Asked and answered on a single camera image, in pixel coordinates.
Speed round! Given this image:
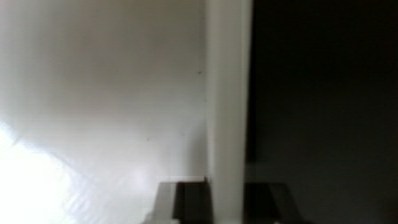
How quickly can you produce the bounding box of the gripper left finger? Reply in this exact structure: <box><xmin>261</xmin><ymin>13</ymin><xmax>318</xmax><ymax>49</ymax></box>
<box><xmin>142</xmin><ymin>181</ymin><xmax>208</xmax><ymax>224</ymax></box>

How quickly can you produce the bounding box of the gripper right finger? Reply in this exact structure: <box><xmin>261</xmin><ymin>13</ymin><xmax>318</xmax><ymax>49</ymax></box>
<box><xmin>245</xmin><ymin>182</ymin><xmax>313</xmax><ymax>224</ymax></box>

